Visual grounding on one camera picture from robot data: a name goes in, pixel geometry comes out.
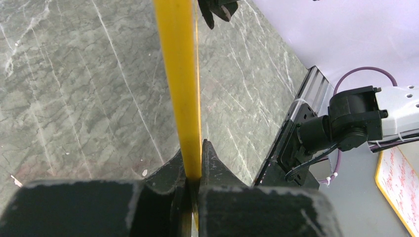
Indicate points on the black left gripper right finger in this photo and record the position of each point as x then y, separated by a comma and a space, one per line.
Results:
229, 208

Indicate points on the spare yellow framed whiteboard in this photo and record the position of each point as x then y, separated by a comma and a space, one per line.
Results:
399, 183

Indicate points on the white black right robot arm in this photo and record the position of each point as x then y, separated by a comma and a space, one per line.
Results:
383, 116

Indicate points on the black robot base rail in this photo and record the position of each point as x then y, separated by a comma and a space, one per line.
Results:
286, 150

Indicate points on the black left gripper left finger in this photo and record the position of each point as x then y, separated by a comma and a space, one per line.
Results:
157, 206

